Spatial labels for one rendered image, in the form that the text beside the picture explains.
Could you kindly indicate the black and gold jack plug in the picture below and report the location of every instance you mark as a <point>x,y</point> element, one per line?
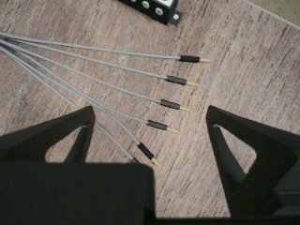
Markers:
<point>173,105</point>
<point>173,79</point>
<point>160,126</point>

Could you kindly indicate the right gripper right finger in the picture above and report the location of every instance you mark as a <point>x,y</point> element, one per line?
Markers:
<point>276,168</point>

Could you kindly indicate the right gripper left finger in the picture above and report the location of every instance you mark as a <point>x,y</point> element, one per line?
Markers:
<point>32,143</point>

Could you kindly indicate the black jack plug with cream metal tip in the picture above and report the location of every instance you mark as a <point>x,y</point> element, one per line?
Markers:
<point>147,153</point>
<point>134,160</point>
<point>194,59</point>

